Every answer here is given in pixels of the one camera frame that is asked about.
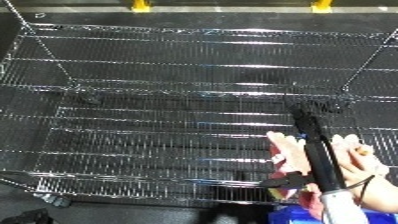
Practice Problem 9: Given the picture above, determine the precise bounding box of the pink starfish soft toy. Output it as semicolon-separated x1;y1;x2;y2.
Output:
264;130;395;216

